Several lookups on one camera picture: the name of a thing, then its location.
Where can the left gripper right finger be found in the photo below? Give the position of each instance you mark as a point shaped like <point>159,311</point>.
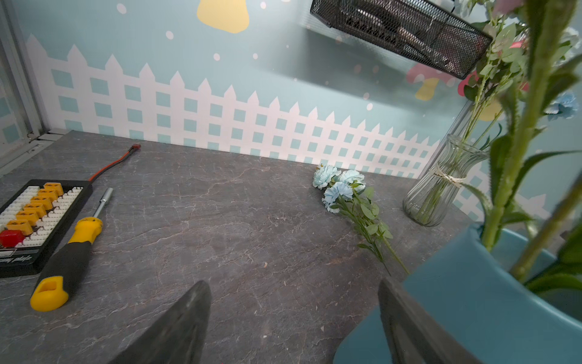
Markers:
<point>413,336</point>

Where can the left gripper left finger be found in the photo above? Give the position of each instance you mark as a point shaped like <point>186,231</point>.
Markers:
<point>179,335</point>

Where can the teal ceramic vase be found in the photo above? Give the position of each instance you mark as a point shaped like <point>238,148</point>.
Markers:
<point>468,291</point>

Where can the light blue rose stem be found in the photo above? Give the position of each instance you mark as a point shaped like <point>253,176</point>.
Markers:
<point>346,193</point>

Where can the clear glass vase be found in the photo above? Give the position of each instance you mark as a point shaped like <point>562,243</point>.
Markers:
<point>428,202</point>

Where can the yellow black screwdriver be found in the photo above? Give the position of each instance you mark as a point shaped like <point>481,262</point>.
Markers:
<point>61,277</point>

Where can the pink carnation stem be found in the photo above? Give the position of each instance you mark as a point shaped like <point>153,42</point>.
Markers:
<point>565,271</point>

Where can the light blue rose bouquet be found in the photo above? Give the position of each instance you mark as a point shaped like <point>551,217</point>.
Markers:
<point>504,65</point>

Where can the black wire mesh basket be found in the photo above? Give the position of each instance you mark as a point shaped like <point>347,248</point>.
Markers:
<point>417,30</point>

